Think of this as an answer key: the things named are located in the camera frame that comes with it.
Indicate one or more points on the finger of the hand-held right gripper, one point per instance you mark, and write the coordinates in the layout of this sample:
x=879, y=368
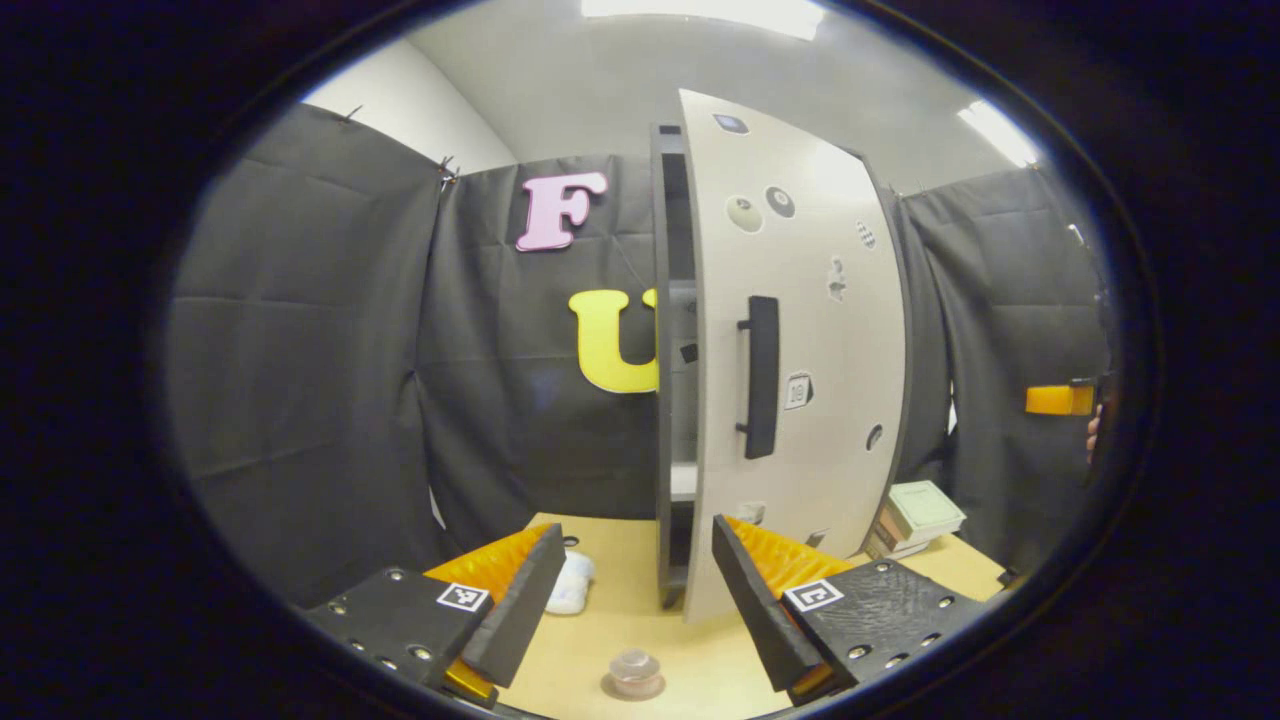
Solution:
x=1060, y=400

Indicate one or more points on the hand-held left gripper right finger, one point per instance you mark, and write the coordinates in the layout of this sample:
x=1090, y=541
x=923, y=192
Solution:
x=760, y=610

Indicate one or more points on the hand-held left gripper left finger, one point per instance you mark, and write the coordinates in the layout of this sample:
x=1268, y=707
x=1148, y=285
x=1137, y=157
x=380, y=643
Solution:
x=520, y=610

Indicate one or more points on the small clear bottle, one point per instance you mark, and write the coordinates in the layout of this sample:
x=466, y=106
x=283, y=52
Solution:
x=635, y=668

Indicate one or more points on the grey cabinet door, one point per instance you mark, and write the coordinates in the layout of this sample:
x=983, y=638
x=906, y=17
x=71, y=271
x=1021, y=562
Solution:
x=820, y=350

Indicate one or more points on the white crumpled cloth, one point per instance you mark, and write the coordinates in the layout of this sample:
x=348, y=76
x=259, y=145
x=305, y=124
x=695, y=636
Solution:
x=570, y=585

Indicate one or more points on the brown book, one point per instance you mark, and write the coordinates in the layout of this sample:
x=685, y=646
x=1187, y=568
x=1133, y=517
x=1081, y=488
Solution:
x=890, y=525

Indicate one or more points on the pale green book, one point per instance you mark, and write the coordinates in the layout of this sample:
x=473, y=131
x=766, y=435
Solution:
x=925, y=505

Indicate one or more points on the ceiling light panel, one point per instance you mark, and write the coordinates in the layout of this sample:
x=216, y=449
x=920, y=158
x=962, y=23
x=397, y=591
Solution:
x=995, y=130
x=700, y=12

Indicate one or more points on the black backdrop cloth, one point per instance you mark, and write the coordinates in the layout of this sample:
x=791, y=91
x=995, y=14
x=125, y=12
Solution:
x=300, y=350

